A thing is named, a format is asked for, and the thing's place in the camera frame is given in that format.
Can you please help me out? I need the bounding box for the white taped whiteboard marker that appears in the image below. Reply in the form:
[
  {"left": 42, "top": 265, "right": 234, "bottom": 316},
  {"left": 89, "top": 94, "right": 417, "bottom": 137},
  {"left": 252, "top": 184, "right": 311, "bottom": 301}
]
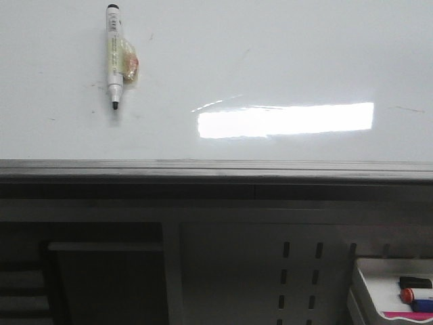
[{"left": 106, "top": 3, "right": 139, "bottom": 110}]

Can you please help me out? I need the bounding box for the large white whiteboard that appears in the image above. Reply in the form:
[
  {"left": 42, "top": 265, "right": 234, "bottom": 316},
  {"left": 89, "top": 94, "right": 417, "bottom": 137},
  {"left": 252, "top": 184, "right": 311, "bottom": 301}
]
[{"left": 1, "top": 1, "right": 432, "bottom": 182}]

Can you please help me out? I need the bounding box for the grey perforated metal panel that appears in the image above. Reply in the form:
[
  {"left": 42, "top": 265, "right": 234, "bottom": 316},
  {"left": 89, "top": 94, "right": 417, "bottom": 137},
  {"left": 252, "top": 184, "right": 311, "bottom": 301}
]
[{"left": 162, "top": 200, "right": 432, "bottom": 324}]

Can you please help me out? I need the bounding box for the white marker tray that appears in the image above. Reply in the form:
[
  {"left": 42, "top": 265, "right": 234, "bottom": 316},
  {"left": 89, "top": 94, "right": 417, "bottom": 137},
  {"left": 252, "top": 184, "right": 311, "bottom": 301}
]
[{"left": 347, "top": 258, "right": 432, "bottom": 324}]

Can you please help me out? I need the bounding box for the black marker cap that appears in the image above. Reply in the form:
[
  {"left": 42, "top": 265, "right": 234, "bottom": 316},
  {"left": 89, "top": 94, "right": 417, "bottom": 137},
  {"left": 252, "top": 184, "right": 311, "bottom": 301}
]
[{"left": 398, "top": 276, "right": 432, "bottom": 289}]

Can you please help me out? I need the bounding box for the red capped white marker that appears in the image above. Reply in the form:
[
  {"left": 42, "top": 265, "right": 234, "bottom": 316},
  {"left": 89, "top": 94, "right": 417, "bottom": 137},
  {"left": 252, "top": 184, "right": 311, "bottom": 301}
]
[{"left": 400, "top": 288, "right": 433, "bottom": 304}]

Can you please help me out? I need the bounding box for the blue capped white marker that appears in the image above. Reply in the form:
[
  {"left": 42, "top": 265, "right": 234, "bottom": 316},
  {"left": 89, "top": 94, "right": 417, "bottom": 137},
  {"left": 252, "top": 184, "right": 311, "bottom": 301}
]
[{"left": 411, "top": 299, "right": 433, "bottom": 313}]

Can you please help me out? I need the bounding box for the pink highlighter pen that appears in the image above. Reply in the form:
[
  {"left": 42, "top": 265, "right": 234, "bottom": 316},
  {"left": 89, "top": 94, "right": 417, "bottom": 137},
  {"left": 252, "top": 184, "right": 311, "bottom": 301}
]
[{"left": 382, "top": 311, "right": 433, "bottom": 321}]

